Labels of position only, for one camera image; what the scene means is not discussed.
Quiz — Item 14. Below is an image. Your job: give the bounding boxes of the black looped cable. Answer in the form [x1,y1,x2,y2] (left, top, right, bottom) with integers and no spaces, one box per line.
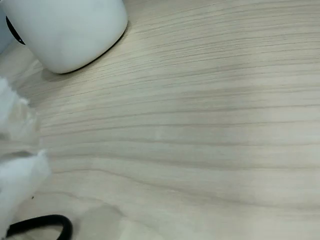
[6,214,74,240]

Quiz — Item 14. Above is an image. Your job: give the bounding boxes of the white mug with black handle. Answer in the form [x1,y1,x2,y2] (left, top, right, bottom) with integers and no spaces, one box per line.
[0,0,129,75]

